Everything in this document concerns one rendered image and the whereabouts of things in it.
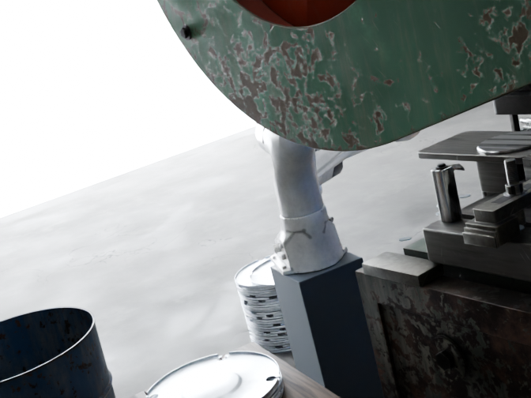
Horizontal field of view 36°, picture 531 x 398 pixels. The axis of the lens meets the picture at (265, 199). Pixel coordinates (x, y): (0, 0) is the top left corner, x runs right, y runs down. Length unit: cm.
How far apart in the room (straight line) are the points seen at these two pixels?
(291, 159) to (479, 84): 109
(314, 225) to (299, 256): 9
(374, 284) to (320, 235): 57
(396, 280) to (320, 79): 48
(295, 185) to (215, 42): 80
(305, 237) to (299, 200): 9
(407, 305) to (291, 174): 63
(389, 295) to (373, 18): 63
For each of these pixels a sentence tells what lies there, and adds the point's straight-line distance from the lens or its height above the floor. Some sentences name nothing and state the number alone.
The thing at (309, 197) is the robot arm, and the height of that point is 63.
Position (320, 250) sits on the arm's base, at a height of 50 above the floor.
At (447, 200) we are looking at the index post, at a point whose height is 74.
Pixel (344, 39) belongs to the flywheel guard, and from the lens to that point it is 96.
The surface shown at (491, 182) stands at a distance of 146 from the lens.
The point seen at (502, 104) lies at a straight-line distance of 132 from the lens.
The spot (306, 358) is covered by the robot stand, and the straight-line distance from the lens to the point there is 212.
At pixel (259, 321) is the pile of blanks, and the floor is 11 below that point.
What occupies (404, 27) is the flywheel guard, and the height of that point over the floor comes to 106.
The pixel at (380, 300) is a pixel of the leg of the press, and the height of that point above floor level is 57.
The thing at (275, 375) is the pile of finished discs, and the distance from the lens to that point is 169.
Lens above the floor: 114
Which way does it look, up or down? 14 degrees down
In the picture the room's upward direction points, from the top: 14 degrees counter-clockwise
